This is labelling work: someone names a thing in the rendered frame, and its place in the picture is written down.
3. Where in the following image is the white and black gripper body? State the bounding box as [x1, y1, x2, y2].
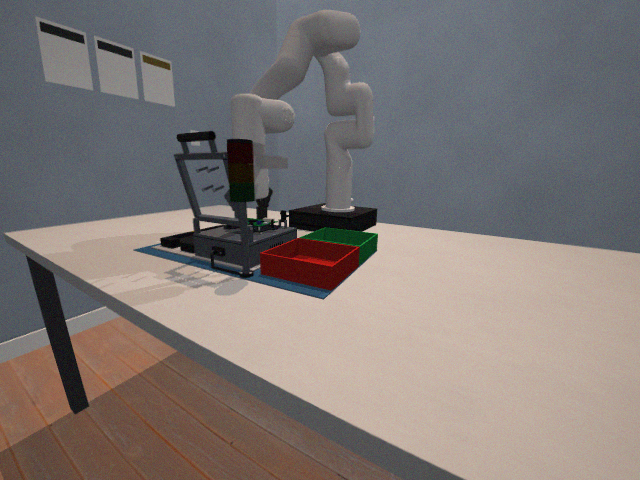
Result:
[253, 158, 269, 200]

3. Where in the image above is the red open-top bin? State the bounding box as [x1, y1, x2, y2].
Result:
[260, 238, 360, 291]

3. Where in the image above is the green circuit board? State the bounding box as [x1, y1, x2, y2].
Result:
[247, 218, 278, 227]

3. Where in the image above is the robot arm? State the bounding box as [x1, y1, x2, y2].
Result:
[231, 10, 374, 212]

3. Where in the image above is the green bin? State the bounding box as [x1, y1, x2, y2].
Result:
[299, 227, 378, 265]

